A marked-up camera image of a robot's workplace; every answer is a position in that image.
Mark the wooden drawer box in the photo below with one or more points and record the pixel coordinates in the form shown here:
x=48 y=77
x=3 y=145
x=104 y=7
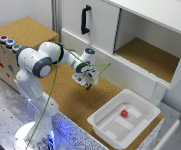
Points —
x=26 y=30

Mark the white sliding door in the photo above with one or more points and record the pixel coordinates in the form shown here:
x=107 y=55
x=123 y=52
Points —
x=101 y=23

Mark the pink block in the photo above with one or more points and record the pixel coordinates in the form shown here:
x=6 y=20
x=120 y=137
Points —
x=124 y=113

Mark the green button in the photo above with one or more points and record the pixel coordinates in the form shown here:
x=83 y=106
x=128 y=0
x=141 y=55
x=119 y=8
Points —
x=16 y=47

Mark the white cabinet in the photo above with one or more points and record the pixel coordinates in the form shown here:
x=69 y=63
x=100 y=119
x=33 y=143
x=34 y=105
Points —
x=150 y=20

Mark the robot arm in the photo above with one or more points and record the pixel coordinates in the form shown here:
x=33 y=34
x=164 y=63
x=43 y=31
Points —
x=31 y=60

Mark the blue button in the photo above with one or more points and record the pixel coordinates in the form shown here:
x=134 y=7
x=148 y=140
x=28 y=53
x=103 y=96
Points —
x=10 y=42

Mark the white plastic box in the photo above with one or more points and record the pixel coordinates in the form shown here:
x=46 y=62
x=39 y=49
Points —
x=110 y=128

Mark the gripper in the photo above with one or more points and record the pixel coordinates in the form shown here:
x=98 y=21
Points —
x=87 y=74

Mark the yellow block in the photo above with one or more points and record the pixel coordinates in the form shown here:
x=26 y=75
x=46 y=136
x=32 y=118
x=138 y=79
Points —
x=88 y=86

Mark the red button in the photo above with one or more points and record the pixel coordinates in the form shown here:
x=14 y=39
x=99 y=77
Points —
x=3 y=38

